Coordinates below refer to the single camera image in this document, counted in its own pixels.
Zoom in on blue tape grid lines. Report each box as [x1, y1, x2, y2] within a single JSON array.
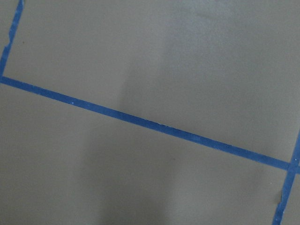
[[0, 0, 300, 225]]

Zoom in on brown paper table cover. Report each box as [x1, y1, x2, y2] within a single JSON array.
[[0, 0, 300, 225]]

